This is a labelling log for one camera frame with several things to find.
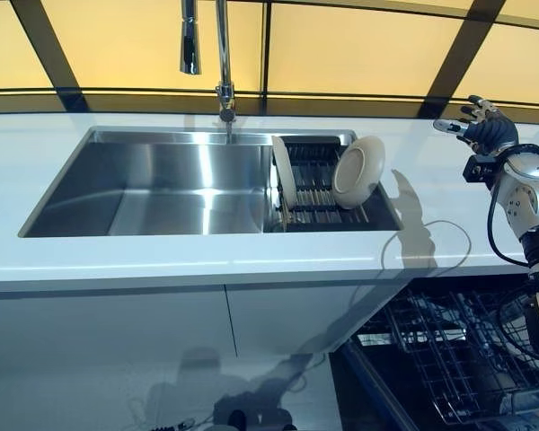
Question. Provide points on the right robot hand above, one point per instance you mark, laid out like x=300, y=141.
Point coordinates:
x=494, y=132

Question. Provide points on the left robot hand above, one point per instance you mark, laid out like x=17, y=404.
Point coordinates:
x=173, y=425

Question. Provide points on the beige deep ceramic plate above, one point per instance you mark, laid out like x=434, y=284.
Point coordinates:
x=357, y=173

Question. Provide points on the cream dinner plate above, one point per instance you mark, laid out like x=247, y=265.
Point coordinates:
x=284, y=170

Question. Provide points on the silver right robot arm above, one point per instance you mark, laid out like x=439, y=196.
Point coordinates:
x=527, y=188

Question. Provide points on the white glossy cabinet door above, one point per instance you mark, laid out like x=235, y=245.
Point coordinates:
x=94, y=350
x=274, y=323

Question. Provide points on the right robot leg black foot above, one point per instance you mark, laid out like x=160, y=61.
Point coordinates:
x=287, y=427

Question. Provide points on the black slatted dish rack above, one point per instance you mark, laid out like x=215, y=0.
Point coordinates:
x=314, y=179

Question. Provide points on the stainless steel sink basin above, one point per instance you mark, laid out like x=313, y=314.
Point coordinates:
x=152, y=184

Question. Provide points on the chrome pull-down kitchen faucet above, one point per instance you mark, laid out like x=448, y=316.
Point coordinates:
x=223, y=67

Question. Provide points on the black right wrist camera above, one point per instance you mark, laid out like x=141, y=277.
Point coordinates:
x=478, y=169

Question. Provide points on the yellow window with dark frame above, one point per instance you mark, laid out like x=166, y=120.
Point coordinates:
x=341, y=45

